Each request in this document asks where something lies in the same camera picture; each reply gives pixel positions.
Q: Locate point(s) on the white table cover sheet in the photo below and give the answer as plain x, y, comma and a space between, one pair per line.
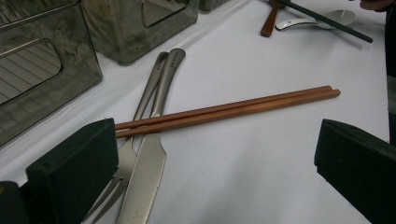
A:
249, 171

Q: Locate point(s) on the black chopstick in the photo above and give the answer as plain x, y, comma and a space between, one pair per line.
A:
327, 20

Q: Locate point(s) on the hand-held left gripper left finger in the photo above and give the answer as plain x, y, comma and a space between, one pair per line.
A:
71, 168

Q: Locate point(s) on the white ceramic spoon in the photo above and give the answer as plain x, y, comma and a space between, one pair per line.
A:
295, 23

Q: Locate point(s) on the smoky transparent plastic bin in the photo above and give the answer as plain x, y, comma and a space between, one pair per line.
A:
77, 62
211, 4
124, 37

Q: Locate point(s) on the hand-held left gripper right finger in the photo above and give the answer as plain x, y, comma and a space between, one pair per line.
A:
361, 168

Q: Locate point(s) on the brown wooden chopstick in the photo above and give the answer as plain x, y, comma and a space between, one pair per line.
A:
236, 111
233, 105

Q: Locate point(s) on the steel fork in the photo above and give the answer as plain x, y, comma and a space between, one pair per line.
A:
149, 90

